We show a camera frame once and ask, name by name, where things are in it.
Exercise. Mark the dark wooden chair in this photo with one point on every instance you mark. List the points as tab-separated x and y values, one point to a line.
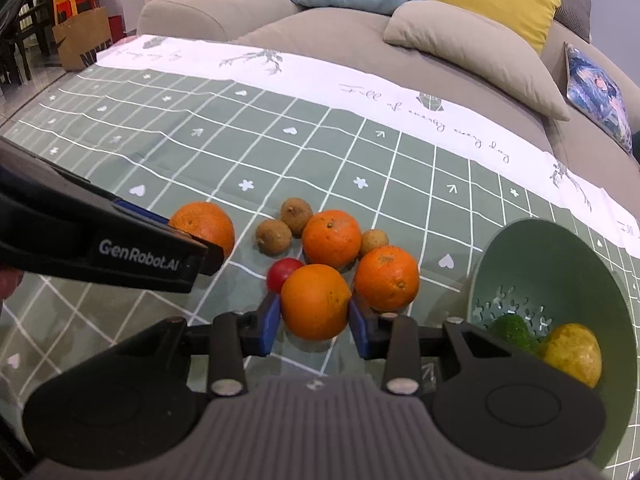
22	35

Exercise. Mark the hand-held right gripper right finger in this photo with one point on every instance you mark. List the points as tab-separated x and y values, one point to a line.
359	332

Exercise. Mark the green colander bowl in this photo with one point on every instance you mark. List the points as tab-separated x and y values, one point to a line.
545	270

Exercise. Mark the orange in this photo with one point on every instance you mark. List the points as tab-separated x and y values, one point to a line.
205	222
315	302
386	279
331	239

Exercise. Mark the red gift bag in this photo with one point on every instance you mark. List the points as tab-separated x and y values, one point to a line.
116	27

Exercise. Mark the brown kiwi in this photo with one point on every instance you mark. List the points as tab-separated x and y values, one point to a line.
296	215
374	241
273	236

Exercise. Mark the green checked tablecloth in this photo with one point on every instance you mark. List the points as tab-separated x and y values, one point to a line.
210	125

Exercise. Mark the person's left hand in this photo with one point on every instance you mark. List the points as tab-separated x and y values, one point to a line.
9	284

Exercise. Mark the brown paper bag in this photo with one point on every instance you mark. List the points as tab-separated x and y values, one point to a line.
80	40

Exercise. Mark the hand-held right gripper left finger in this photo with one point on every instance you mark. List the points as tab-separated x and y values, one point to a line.
270	325

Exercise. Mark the beige sofa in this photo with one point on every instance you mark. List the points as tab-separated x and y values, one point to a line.
340	35

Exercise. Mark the red plastic stool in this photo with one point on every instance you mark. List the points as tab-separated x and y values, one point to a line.
65	7

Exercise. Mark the red cherry tomato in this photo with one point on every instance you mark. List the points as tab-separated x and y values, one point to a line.
279	272

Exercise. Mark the brown kiwi top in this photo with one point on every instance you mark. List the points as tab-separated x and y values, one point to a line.
296	215

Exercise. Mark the beige pillow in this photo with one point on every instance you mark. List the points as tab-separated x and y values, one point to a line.
470	50

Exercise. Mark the printed figure pillow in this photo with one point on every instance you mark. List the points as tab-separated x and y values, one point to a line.
597	95

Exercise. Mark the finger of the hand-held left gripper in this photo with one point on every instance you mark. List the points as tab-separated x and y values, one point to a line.
140	212

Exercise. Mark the green avocado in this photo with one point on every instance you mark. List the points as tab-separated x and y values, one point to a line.
512	332

